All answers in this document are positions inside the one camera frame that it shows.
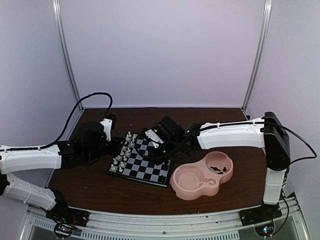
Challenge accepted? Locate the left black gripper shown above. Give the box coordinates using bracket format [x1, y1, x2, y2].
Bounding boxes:
[84, 135, 126, 163]

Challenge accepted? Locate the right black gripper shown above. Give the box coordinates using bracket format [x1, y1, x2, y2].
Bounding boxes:
[147, 138, 181, 166]

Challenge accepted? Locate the black and white chessboard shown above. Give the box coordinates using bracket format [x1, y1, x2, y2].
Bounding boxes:
[106, 132, 172, 188]

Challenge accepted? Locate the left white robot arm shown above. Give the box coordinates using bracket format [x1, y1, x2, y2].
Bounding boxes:
[0, 119, 125, 222]

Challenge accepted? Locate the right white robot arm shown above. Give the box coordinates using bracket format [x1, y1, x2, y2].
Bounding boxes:
[143, 112, 291, 221]

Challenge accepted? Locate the pile of black chess pieces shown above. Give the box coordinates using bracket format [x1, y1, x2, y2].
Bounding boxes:
[210, 166, 227, 175]

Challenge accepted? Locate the pink double pet bowl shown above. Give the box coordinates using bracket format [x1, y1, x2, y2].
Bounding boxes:
[170, 151, 234, 201]

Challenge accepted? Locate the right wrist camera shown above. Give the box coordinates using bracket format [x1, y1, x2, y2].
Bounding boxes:
[144, 129, 164, 149]

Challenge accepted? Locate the left black cable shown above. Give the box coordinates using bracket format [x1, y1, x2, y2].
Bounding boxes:
[37, 92, 113, 151]

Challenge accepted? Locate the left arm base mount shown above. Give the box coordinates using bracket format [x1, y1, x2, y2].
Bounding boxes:
[45, 208, 90, 227]

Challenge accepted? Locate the right aluminium frame post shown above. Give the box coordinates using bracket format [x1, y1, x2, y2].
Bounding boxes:
[241, 0, 273, 112]

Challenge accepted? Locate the aluminium frame post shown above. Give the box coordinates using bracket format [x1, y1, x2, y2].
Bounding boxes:
[241, 0, 273, 112]
[52, 0, 81, 101]

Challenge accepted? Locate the left aluminium frame post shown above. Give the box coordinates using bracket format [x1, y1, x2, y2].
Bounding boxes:
[52, 0, 81, 101]

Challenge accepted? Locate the front aluminium rail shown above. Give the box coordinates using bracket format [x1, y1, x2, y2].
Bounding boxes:
[24, 194, 305, 240]

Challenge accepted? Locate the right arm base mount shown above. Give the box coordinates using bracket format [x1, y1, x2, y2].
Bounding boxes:
[239, 205, 282, 226]

